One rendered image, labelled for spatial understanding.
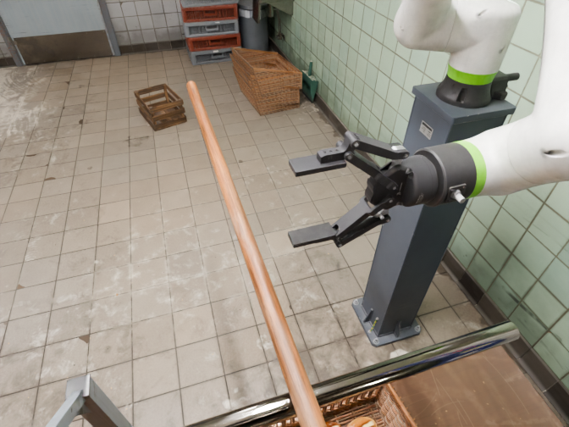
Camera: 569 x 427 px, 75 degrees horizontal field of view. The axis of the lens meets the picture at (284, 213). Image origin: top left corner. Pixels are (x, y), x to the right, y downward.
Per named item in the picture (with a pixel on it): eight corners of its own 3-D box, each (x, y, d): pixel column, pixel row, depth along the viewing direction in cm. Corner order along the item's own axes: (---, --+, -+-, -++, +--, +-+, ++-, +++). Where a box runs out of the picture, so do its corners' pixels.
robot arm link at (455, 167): (427, 174, 65) (442, 129, 59) (470, 219, 57) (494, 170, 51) (396, 181, 64) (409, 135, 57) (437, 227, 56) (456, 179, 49)
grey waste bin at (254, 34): (273, 55, 449) (272, 4, 411) (243, 58, 441) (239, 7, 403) (265, 45, 475) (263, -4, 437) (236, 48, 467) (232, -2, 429)
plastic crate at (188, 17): (239, 19, 406) (237, 3, 396) (183, 23, 396) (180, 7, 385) (233, 8, 435) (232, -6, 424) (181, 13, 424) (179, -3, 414)
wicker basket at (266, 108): (252, 118, 338) (251, 89, 319) (234, 92, 376) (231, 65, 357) (301, 108, 352) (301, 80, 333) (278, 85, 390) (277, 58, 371)
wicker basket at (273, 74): (253, 99, 324) (251, 68, 305) (232, 75, 361) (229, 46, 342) (302, 89, 339) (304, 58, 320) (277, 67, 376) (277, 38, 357)
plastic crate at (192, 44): (241, 47, 429) (240, 32, 418) (190, 52, 416) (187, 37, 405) (234, 36, 457) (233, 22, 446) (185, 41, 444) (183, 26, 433)
